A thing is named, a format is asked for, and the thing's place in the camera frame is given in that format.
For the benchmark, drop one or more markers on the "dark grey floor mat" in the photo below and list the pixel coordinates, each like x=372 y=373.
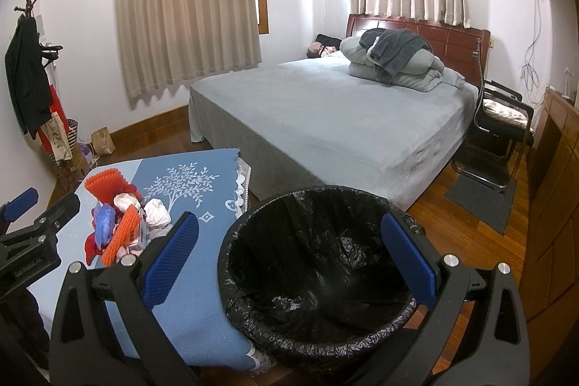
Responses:
x=491 y=206

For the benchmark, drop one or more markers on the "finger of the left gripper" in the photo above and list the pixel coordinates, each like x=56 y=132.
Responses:
x=13 y=210
x=52 y=220

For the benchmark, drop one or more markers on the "red glove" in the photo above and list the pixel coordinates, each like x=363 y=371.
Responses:
x=125 y=233

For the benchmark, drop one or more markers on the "dark grey blanket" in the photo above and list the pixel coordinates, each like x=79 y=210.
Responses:
x=391 y=49

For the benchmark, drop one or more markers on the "wooden headboard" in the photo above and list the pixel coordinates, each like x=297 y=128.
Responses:
x=463 y=49

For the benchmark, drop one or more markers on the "striped basket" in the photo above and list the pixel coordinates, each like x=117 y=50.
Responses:
x=73 y=126

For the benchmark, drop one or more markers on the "bed with grey sheet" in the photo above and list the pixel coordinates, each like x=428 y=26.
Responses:
x=310 y=122

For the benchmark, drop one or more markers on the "white tissue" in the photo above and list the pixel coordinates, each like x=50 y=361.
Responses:
x=124 y=201
x=156 y=214

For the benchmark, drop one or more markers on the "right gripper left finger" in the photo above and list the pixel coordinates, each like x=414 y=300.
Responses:
x=104 y=331

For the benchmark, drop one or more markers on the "orange foam net sleeve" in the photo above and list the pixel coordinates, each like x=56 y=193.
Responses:
x=106 y=185

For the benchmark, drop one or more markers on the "folded grey duvet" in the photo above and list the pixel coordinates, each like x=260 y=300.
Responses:
x=423 y=72

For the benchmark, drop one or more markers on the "black bag beside bed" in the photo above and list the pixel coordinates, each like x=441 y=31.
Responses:
x=322 y=46

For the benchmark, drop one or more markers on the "wooden coat rack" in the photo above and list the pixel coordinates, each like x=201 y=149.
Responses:
x=49 y=52

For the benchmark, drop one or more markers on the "red hanging bag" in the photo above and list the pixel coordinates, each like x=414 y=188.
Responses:
x=55 y=107

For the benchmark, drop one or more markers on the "black lined trash bin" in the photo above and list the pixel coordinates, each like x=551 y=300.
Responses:
x=307 y=277

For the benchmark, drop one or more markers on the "brown paper bag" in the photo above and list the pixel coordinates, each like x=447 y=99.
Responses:
x=102 y=142

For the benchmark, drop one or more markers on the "blue tree-print tablecloth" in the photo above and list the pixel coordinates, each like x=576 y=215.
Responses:
x=207 y=184

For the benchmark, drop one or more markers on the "black metal chair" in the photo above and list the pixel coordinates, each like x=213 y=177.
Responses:
x=498 y=136

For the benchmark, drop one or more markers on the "blue plastic bag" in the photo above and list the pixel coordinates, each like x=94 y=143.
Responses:
x=104 y=222

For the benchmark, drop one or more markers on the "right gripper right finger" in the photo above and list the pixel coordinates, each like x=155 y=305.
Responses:
x=494 y=348

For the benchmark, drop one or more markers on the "black hanging jacket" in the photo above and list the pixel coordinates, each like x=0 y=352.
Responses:
x=27 y=80

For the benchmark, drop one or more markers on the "beige tote bag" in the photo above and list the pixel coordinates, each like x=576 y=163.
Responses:
x=57 y=136

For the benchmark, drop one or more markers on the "wooden cabinet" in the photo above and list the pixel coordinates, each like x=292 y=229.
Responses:
x=549 y=282

